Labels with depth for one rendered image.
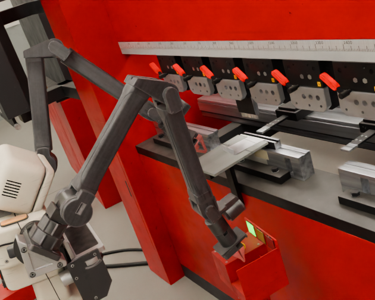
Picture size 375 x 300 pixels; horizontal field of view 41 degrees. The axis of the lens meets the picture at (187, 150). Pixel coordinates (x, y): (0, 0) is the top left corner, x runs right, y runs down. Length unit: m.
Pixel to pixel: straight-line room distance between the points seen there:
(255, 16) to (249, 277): 0.82
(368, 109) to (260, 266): 0.59
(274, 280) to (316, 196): 0.31
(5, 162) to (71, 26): 1.19
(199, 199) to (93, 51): 1.26
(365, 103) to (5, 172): 1.00
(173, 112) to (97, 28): 1.28
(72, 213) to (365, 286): 0.94
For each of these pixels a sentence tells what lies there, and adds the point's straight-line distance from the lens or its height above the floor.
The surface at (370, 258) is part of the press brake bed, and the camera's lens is 1.63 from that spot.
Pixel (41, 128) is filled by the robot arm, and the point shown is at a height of 1.35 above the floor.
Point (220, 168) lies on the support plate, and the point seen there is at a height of 1.00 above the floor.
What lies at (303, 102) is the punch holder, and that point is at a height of 1.20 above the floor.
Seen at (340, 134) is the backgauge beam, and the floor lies 0.93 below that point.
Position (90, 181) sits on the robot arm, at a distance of 1.32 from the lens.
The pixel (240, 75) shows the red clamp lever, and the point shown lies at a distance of 1.76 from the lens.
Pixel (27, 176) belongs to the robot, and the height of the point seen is 1.33.
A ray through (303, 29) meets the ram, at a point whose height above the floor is 1.43.
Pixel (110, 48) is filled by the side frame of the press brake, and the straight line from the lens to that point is 2.57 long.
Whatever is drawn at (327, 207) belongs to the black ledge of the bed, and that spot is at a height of 0.87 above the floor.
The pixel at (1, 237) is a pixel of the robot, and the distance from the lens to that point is 1.45.
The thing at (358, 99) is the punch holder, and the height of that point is 1.23.
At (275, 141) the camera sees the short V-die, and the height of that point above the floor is 0.99.
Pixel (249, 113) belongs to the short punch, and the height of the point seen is 1.10.
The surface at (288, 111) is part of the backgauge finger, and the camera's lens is 2.09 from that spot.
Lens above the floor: 1.78
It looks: 22 degrees down
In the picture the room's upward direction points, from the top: 19 degrees counter-clockwise
